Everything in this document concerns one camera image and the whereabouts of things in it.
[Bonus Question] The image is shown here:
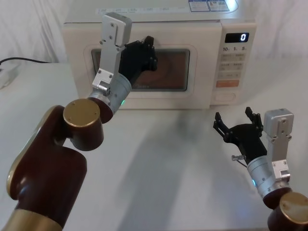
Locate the white table cloth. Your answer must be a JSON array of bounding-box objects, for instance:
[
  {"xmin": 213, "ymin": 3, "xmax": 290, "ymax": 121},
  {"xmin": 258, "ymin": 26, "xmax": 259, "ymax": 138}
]
[{"xmin": 0, "ymin": 61, "xmax": 308, "ymax": 231}]

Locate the black power cable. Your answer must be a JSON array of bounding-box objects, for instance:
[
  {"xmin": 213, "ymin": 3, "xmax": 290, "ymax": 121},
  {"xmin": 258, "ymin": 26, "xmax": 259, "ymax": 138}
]
[{"xmin": 0, "ymin": 57, "xmax": 52, "ymax": 66}]

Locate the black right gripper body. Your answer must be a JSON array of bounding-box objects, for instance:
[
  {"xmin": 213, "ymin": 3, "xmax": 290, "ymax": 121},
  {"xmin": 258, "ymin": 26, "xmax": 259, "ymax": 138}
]
[{"xmin": 223, "ymin": 123, "xmax": 269, "ymax": 162}]

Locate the thin cable with silver plug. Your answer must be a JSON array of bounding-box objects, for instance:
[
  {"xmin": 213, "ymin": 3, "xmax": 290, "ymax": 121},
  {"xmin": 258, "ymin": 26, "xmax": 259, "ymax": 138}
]
[{"xmin": 231, "ymin": 155, "xmax": 249, "ymax": 169}]

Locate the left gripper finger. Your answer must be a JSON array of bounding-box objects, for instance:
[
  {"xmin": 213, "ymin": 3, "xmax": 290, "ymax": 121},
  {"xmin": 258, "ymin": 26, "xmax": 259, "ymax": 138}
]
[
  {"xmin": 144, "ymin": 49, "xmax": 159, "ymax": 72},
  {"xmin": 125, "ymin": 36, "xmax": 155, "ymax": 50}
]

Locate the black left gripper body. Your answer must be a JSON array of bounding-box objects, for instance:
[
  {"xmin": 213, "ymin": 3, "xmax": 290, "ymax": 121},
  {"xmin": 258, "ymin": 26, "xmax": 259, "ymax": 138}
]
[{"xmin": 118, "ymin": 44, "xmax": 152, "ymax": 84}]

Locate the cream oven door with window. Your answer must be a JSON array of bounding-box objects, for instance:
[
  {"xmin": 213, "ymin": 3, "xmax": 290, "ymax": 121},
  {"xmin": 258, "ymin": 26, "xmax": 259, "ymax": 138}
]
[{"xmin": 62, "ymin": 22, "xmax": 222, "ymax": 109}]

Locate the cream microwave oven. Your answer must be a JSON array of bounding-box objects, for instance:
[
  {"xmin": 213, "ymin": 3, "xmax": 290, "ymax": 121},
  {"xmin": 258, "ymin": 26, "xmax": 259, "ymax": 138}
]
[{"xmin": 62, "ymin": 0, "xmax": 257, "ymax": 110}]

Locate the white curtain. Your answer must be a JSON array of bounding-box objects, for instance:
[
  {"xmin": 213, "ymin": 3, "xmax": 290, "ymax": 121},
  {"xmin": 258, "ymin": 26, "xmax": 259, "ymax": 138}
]
[{"xmin": 0, "ymin": 0, "xmax": 308, "ymax": 65}]

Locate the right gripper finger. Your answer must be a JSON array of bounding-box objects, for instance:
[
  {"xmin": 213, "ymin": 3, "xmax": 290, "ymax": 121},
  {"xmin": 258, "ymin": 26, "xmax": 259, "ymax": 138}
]
[
  {"xmin": 244, "ymin": 106, "xmax": 264, "ymax": 132},
  {"xmin": 213, "ymin": 112, "xmax": 232, "ymax": 141}
]

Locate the oven control panel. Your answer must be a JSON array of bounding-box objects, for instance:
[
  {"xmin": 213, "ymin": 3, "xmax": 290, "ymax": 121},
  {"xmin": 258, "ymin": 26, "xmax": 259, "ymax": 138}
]
[{"xmin": 209, "ymin": 23, "xmax": 257, "ymax": 106}]

